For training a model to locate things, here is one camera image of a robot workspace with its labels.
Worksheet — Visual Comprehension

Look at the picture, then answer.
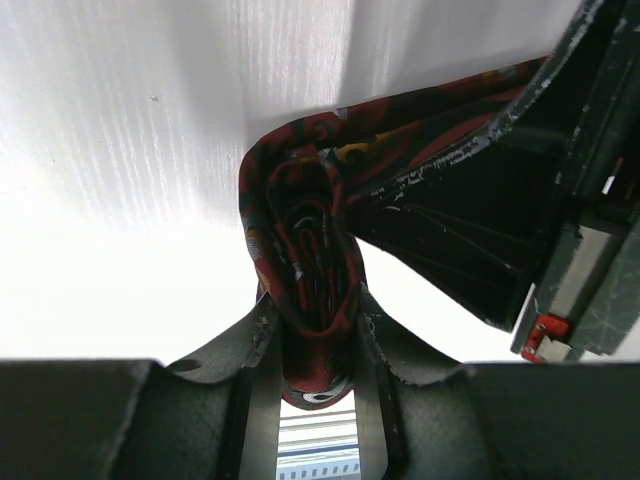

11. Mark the white slotted cable duct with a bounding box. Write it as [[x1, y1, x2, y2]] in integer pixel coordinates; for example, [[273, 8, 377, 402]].
[[275, 394, 361, 480]]

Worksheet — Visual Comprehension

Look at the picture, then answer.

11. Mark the dark red patterned tie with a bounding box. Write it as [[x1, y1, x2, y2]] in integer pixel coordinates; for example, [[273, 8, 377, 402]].
[[239, 58, 542, 411]]

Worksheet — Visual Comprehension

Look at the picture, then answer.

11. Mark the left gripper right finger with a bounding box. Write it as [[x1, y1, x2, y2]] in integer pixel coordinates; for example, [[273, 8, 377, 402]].
[[354, 292, 639, 479]]

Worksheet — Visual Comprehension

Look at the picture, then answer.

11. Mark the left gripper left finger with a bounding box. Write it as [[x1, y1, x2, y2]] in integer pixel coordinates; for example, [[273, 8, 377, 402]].
[[1, 296, 282, 479]]

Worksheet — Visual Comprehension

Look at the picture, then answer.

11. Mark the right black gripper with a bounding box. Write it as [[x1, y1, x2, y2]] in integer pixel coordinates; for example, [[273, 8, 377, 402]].
[[344, 0, 639, 361]]

